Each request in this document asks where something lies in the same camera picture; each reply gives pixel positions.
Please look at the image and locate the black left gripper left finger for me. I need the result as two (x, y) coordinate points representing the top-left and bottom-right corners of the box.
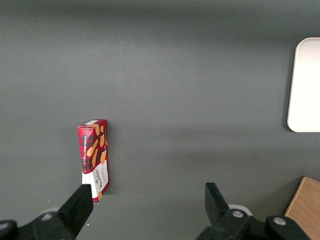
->
(0, 183), (94, 240)

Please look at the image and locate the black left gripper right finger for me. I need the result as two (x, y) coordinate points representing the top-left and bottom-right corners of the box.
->
(194, 182), (311, 240)

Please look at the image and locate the cream plastic tray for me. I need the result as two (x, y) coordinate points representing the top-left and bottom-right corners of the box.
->
(286, 37), (320, 133)

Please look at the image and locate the red tartan shortbread box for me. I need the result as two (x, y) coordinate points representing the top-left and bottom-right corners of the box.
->
(77, 119), (110, 204)

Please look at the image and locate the wooden drawer cabinet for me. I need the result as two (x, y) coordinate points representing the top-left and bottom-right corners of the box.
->
(283, 176), (320, 240)

